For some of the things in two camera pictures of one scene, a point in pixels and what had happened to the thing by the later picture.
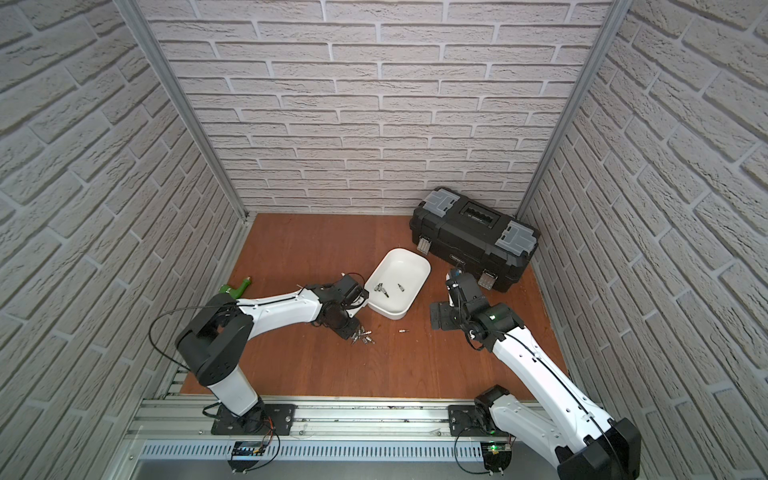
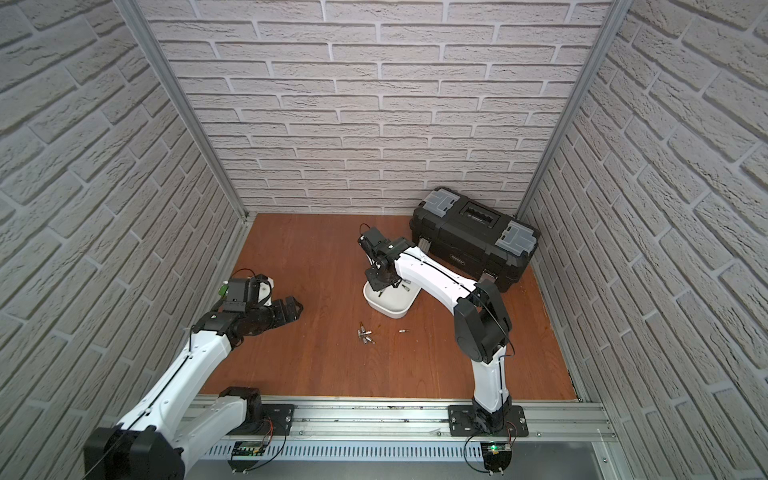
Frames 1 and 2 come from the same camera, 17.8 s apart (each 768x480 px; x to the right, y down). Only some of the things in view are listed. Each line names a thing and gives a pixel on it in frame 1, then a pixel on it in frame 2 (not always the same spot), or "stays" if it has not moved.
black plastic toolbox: (475, 236) stays
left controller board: (246, 454) stays
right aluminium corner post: (616, 17) stays
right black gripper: (444, 322) → (375, 283)
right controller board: (497, 455) stays
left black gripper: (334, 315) → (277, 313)
